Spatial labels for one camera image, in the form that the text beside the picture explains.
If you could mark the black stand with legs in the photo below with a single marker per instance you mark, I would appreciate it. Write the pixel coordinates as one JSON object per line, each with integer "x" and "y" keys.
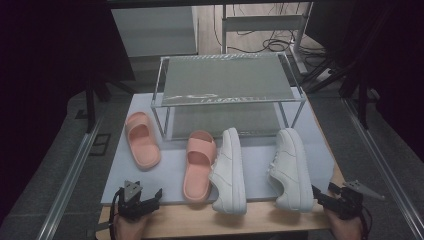
{"x": 90, "y": 106}
{"x": 363, "y": 106}

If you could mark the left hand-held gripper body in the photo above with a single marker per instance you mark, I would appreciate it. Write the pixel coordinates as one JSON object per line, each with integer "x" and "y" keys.
{"x": 130, "y": 206}

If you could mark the person's right hand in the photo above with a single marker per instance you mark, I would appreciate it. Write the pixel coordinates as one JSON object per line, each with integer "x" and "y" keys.
{"x": 346, "y": 230}

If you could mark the person's left hand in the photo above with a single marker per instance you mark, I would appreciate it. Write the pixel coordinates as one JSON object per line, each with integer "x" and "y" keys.
{"x": 130, "y": 230}

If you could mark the pink rubber slipper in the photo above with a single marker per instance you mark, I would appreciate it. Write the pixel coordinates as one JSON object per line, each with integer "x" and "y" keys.
{"x": 197, "y": 185}
{"x": 146, "y": 156}

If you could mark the pale grey table mat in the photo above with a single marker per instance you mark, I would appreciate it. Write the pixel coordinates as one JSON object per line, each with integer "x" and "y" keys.
{"x": 166, "y": 180}

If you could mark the white leather sneaker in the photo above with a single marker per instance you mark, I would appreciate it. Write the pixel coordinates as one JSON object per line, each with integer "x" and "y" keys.
{"x": 293, "y": 173}
{"x": 230, "y": 176}

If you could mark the two-tier metal shoe rack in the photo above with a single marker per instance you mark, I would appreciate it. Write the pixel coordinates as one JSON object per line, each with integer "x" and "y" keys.
{"x": 226, "y": 78}

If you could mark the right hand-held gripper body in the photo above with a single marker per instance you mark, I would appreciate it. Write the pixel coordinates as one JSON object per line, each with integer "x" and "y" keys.
{"x": 346, "y": 205}

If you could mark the aluminium floor rail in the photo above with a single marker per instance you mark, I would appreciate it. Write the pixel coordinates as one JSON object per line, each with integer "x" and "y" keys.
{"x": 66, "y": 186}
{"x": 383, "y": 166}

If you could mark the white metal stand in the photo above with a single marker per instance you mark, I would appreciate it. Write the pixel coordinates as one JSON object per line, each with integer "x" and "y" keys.
{"x": 263, "y": 22}

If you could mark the white cabinet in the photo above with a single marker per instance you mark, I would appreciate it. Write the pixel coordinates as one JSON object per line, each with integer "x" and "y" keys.
{"x": 153, "y": 31}

